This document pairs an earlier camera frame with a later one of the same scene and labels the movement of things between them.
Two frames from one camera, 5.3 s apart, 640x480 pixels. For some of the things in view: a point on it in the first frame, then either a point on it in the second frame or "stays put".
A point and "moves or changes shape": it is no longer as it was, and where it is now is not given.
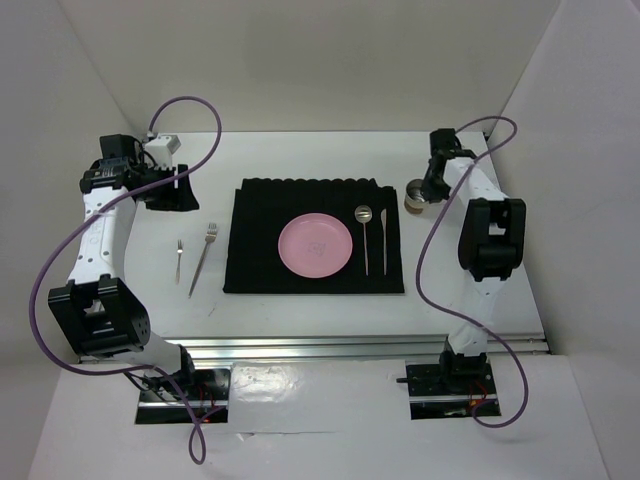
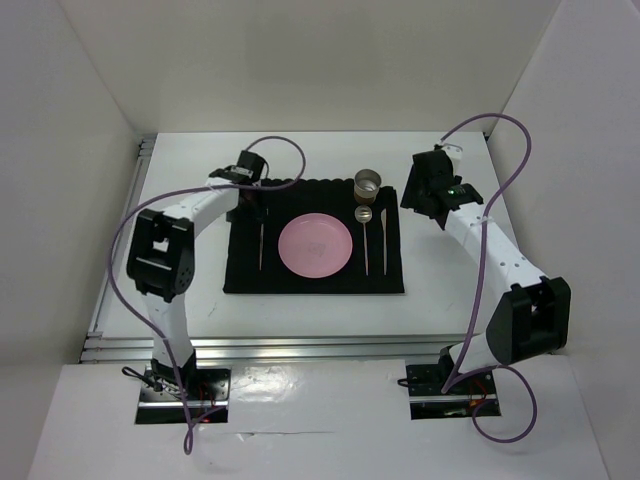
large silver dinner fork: [210, 237] to [261, 247]
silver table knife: [383, 214] stays put
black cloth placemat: [264, 206] stays put
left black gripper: [179, 199] to [256, 213]
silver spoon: [363, 214] stays put
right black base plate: [431, 398] stays put
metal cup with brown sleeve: [414, 201] moves or changes shape
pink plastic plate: [315, 245] stays put
